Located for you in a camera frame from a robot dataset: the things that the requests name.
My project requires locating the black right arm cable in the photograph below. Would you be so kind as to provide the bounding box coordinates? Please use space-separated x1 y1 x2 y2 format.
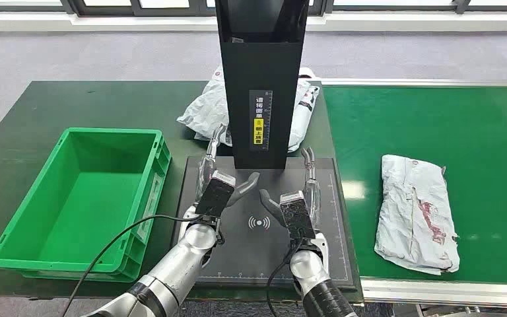
265 238 303 317

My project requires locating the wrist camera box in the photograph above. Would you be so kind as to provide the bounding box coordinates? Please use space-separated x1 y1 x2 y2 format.
279 191 317 240
195 170 237 219

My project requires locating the long grey mailer parcel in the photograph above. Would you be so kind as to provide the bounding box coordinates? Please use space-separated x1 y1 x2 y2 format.
374 154 461 277

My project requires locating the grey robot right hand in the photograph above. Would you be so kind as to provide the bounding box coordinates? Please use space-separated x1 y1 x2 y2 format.
259 147 323 232

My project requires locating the dark window frame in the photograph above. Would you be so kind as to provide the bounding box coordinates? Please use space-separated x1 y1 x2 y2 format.
0 0 507 17

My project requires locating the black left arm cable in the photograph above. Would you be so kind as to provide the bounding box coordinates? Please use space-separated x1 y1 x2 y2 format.
61 213 206 317

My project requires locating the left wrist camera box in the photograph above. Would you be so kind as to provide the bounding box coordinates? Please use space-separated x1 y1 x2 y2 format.
195 170 237 219

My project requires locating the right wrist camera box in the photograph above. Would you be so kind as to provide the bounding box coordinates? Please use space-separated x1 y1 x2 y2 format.
279 191 317 240

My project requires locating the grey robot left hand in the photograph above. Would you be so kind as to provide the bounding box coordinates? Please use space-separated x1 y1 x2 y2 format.
194 123 261 208

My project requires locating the yellow and black scanner label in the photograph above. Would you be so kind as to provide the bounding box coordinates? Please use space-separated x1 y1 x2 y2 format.
249 89 273 152

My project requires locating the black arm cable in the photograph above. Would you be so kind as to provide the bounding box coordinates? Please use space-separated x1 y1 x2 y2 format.
61 213 206 317
265 238 303 317

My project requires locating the green plastic crate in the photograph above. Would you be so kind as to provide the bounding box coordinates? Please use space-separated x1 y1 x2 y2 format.
0 127 172 283

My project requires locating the black inbound scanner machine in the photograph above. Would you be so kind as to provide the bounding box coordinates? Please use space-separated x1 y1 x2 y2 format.
172 0 358 292

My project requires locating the grey plastic mailer parcel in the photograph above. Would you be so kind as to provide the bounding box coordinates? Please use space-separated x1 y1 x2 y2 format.
176 66 321 153

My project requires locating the green conveyor belt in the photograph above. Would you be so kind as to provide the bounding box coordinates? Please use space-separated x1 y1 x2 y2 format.
319 77 507 308

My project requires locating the white window sill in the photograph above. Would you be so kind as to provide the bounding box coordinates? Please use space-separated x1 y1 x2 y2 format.
0 11 507 34

